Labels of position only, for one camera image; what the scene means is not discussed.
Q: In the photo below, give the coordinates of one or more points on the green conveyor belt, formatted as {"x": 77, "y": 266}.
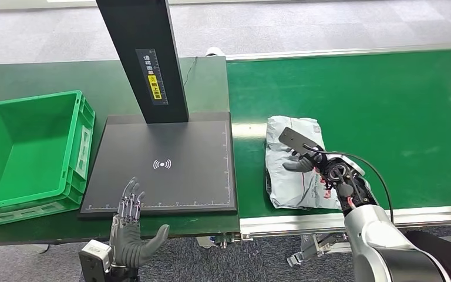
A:
{"x": 365, "y": 97}

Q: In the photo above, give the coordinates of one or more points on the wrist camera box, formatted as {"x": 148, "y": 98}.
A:
{"x": 297, "y": 139}
{"x": 93, "y": 259}

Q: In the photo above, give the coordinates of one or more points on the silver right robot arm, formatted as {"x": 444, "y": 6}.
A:
{"x": 381, "y": 241}

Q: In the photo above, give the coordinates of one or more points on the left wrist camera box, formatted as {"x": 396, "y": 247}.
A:
{"x": 93, "y": 259}

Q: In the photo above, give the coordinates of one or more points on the white round object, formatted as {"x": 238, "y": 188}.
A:
{"x": 213, "y": 51}

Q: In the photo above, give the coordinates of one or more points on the black yellow label sticker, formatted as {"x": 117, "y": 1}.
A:
{"x": 153, "y": 78}

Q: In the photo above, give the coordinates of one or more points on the grey mailer package red print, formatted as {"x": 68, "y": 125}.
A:
{"x": 291, "y": 187}

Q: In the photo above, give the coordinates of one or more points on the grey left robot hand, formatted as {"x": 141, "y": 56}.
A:
{"x": 128, "y": 241}

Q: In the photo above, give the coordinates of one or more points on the black inbound scanner machine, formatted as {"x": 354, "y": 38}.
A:
{"x": 163, "y": 171}

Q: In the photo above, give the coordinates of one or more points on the aluminium conveyor frame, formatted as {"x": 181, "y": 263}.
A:
{"x": 287, "y": 224}

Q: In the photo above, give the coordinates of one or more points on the green plastic crate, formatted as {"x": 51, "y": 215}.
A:
{"x": 27, "y": 155}

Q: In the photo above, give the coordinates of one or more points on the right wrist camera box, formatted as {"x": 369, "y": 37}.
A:
{"x": 297, "y": 139}

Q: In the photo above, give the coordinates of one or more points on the metal conveyor bracket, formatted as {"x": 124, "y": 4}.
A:
{"x": 315, "y": 247}

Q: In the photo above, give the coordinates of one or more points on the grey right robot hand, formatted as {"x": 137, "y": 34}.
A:
{"x": 299, "y": 164}

